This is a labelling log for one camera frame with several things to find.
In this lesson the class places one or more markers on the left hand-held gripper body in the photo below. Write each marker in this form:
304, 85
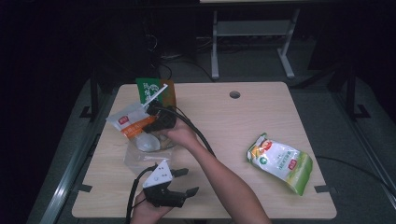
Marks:
158, 179

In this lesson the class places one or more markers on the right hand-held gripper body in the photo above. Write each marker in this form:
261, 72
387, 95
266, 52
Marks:
166, 119

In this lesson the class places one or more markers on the green and red snack packet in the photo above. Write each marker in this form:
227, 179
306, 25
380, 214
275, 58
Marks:
149, 90

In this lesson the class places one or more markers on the silver and orange food packet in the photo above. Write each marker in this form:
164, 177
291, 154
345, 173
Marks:
130, 121

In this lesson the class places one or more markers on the clear plastic container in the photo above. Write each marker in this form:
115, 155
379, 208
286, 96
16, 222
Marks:
140, 161

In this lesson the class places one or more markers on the person's right hand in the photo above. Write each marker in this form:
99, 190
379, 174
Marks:
182, 137

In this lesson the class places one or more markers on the person's left hand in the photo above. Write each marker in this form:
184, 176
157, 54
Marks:
146, 213

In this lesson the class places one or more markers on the black metal stand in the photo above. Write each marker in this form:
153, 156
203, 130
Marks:
94, 93
350, 93

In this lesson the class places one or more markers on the black tape strip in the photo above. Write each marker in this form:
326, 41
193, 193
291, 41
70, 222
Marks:
323, 188
85, 188

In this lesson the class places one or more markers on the white and green food packet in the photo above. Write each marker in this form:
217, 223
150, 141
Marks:
280, 161

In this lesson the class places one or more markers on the grey metal desk frame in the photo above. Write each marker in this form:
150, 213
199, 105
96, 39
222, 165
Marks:
214, 46

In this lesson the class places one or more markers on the aluminium rail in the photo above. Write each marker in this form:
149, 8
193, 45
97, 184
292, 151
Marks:
370, 155
62, 189

